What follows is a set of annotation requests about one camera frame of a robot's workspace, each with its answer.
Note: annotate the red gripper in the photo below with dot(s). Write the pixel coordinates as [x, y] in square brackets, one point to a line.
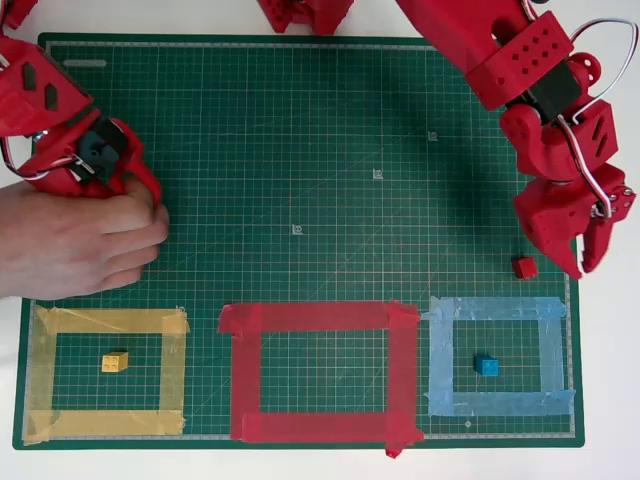
[550, 220]

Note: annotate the red cube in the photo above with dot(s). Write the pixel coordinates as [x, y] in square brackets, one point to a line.
[524, 267]

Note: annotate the red leader arm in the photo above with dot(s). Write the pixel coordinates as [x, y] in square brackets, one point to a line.
[30, 100]

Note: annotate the red robot arm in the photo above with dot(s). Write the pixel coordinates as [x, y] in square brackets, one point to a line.
[450, 30]

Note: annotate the blue tape square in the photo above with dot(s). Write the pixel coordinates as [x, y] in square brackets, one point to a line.
[500, 307]

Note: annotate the blue cube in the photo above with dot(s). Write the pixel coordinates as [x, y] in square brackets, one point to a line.
[486, 366]

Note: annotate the red tape square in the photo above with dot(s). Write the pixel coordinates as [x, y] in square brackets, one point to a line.
[320, 315]

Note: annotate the yellow cube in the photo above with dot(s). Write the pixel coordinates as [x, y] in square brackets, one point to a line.
[114, 362]

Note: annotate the yellow tape square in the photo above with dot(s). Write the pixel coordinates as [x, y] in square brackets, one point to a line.
[100, 320]

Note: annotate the person's right hand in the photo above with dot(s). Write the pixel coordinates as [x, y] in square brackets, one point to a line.
[75, 240]

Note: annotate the green cutting mat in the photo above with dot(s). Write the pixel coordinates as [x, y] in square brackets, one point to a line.
[300, 200]

